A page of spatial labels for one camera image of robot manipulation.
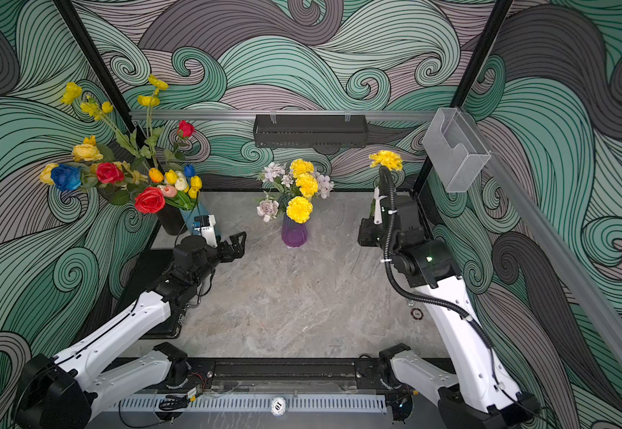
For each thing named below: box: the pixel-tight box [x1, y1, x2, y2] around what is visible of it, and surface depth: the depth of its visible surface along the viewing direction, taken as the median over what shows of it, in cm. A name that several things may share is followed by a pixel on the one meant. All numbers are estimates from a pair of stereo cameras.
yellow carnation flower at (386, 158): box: [368, 150, 404, 172], surface depth 59 cm
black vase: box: [157, 203, 187, 236], surface depth 105 cm
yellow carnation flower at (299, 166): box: [289, 158, 315, 178], surface depth 79 cm
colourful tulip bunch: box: [148, 164, 203, 211], surface depth 81 cm
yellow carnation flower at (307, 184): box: [295, 173, 320, 198], surface depth 76 cm
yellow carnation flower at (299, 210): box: [285, 196, 314, 225], surface depth 74 cm
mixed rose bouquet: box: [39, 75, 203, 214], surface depth 77 cm
